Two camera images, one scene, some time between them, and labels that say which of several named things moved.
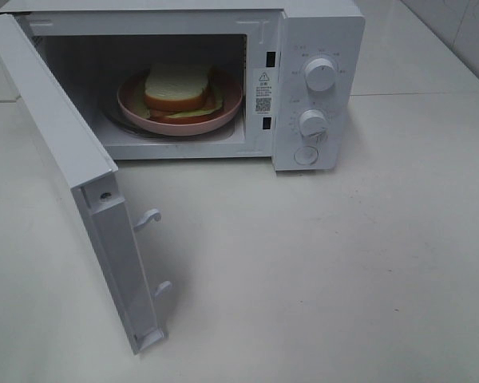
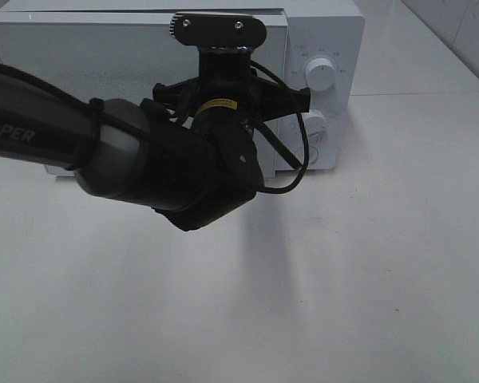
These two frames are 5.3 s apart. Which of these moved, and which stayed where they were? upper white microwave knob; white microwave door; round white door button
Moved: white microwave door
Stayed: round white door button; upper white microwave knob
